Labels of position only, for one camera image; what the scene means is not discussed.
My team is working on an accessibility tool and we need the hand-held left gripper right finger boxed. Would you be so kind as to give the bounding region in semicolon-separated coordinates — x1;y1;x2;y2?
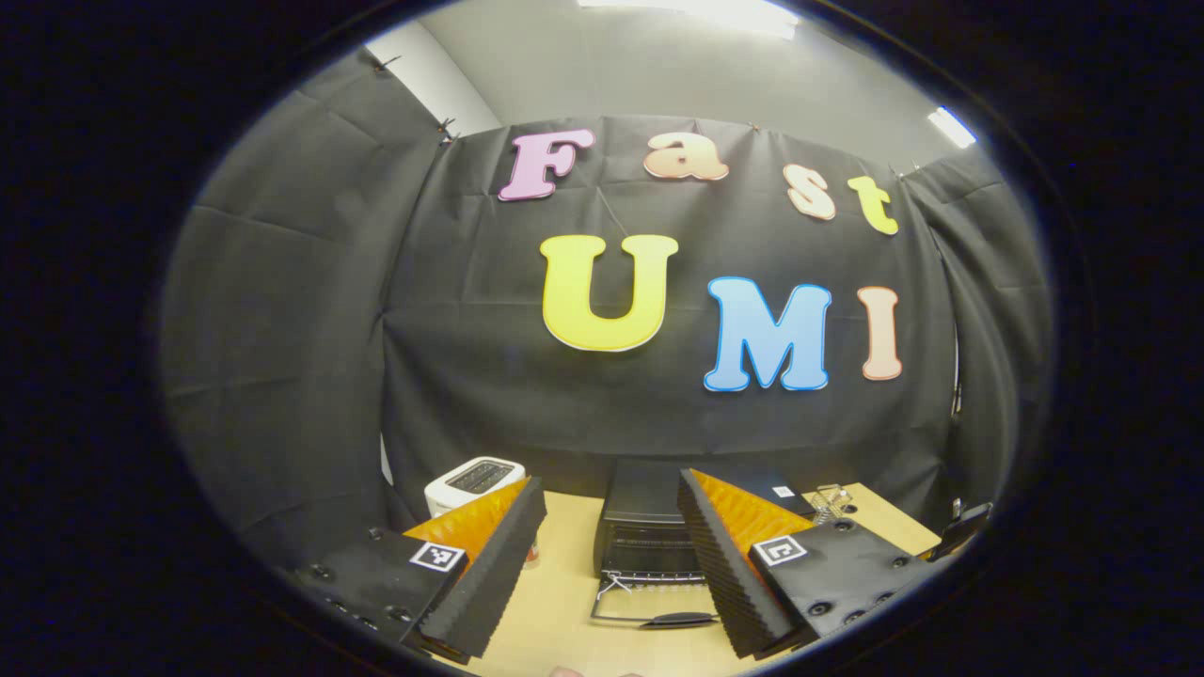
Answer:
675;467;934;662

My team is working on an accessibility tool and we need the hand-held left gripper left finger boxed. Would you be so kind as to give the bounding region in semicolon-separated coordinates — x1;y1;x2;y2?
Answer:
292;476;548;661

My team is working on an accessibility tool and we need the black electric oven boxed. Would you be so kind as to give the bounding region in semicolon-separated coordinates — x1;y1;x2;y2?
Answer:
590;458;820;632

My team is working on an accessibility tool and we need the white toaster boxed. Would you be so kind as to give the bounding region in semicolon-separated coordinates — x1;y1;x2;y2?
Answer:
423;456;527;519

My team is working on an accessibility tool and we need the black backdrop cloth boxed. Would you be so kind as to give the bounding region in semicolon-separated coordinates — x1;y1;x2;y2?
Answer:
158;47;1054;565

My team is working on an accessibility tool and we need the small ceiling light strip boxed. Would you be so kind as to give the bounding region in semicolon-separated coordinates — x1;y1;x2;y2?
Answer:
926;105;978;150

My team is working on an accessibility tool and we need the large ceiling light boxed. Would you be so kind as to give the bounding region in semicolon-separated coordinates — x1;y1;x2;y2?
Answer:
576;0;801;41

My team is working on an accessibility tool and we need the metal wire holder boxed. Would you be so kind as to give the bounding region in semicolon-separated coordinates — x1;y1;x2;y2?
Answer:
813;483;856;527

